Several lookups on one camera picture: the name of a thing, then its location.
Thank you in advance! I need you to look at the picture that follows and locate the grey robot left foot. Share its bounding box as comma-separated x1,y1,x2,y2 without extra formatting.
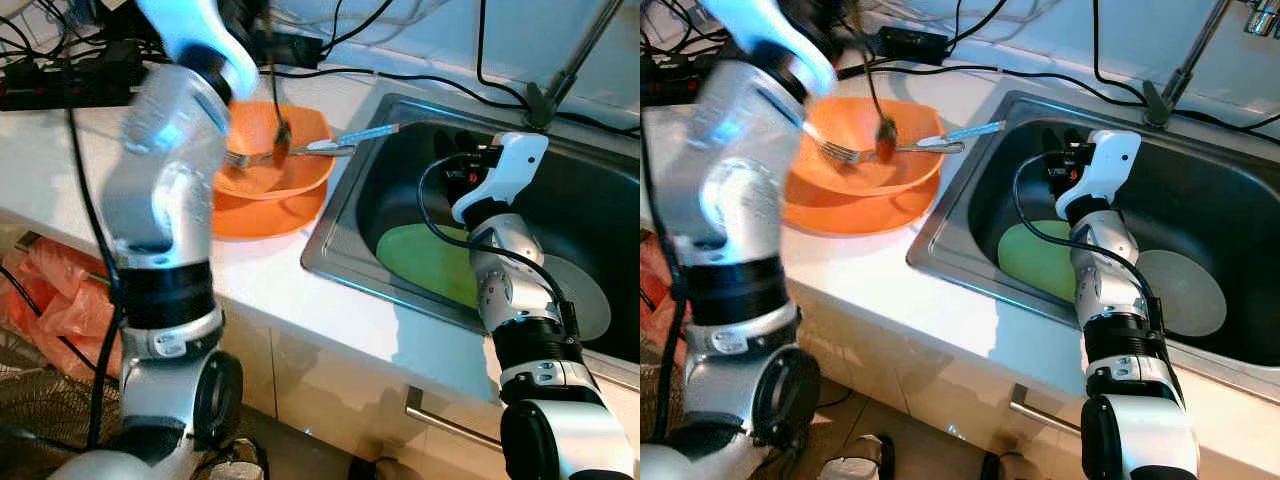
818,433,898,480

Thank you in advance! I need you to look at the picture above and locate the orange plastic bag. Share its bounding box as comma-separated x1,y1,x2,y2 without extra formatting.
0,235,126,383
640,235,693,351

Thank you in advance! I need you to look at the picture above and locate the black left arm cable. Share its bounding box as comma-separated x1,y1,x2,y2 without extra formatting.
640,120,693,446
62,100,126,451

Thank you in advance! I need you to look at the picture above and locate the stainless steel sink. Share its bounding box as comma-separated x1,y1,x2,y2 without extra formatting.
906,90,1280,403
300,92,641,366

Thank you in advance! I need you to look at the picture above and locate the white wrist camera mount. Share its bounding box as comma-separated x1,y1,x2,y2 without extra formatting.
452,131,550,225
698,0,839,99
1056,129,1143,225
135,0,259,101

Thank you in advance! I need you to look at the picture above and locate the silver metal fork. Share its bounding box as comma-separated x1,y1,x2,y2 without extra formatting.
818,137,968,167
224,143,358,169

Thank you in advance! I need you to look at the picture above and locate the orange plate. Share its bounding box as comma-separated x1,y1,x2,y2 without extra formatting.
212,182,329,242
783,172,943,239

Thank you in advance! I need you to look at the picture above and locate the chrome faucet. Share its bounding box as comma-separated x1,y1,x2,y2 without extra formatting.
524,0,626,131
1142,0,1280,129

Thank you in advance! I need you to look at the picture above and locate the dark metal spoon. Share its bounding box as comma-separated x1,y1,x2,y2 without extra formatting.
860,45,900,164
266,40,294,166

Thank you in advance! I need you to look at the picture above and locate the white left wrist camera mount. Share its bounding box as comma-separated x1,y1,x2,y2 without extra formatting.
698,0,839,99
135,0,259,101

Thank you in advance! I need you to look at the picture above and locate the thin black cable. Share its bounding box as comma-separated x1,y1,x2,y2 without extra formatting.
268,65,531,113
838,62,1149,109

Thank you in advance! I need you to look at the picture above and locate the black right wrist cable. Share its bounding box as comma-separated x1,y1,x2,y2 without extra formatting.
418,153,571,331
1011,150,1171,331

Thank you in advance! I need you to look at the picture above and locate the brown mesh basket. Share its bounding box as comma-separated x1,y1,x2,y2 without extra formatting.
0,325,126,456

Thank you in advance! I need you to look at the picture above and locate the black power adapter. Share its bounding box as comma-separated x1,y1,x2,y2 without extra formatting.
262,30,327,69
877,26,952,67

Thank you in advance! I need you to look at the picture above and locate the black power strip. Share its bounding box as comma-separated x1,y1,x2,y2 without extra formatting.
640,48,706,106
0,40,148,111

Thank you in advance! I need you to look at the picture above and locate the silver flat-handled utensil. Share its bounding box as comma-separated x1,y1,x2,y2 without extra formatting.
918,120,1008,151
308,122,402,153

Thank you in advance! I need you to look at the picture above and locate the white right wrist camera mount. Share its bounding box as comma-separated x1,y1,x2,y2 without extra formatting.
452,131,550,225
1056,129,1143,225

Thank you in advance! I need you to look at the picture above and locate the orange bowl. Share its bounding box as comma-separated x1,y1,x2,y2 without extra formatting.
213,100,335,201
785,96,947,199

